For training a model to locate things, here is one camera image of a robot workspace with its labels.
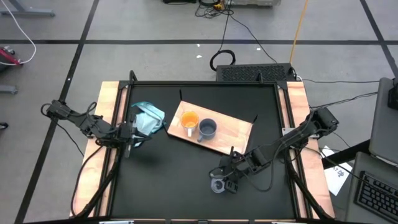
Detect wooden table side board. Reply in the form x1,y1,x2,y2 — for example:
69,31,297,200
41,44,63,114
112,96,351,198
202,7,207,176
68,81,129,218
277,81,336,219

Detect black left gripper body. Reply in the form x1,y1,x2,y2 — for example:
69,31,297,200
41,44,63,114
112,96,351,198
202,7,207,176
119,114,141,159

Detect black keyboard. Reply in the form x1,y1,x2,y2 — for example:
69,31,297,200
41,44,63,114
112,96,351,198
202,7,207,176
354,170,398,223

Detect black desk device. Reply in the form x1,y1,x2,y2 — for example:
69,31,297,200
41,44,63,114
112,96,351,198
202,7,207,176
387,77,398,111

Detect coiled black cable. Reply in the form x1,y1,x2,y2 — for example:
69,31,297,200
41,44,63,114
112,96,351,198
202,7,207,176
209,49,236,72

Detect white cable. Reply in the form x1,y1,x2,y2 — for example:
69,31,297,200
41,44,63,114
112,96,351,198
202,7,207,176
0,0,37,67

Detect grey metal foot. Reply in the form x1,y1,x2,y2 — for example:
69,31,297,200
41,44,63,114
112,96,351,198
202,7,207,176
0,85,19,95

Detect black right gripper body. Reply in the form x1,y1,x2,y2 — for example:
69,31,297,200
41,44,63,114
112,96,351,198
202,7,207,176
217,160,248,195

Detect light blue cloth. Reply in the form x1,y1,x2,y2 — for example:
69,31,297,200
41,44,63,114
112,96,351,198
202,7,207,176
129,100,167,147

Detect white paper sheet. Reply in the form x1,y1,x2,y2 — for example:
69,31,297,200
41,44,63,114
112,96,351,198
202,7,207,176
319,145,354,197

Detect grey metal table base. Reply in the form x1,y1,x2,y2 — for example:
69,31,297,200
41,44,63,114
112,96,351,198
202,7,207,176
0,0,56,18

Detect clear plastic handled cup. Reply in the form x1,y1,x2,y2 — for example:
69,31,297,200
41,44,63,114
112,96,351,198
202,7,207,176
210,176,228,195

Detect grey plastic mug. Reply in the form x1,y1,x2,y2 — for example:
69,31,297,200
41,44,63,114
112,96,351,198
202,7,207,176
196,118,218,144

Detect black metal bar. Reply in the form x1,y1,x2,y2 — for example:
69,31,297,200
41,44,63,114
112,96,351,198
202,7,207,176
322,139,371,170

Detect red black device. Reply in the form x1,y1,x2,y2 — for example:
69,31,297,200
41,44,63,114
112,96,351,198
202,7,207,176
0,45,23,73

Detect long black cable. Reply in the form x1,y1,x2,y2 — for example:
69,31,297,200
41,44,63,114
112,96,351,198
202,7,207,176
300,77,381,85
309,91,379,110
217,12,279,65

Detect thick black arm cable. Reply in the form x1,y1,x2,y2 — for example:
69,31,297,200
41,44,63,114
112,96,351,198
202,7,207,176
283,148,334,220
70,144,123,219

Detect tangled black cables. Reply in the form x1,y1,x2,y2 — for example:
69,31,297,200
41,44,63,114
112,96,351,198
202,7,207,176
194,0,234,19

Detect yellow cable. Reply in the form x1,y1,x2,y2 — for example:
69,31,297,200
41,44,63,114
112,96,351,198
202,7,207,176
289,0,310,65

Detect yellow white ceramic mug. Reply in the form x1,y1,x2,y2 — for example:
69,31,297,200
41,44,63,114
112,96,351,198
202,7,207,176
180,110,200,138

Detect black aluminium table frame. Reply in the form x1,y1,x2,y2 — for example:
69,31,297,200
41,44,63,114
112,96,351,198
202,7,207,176
93,70,335,224

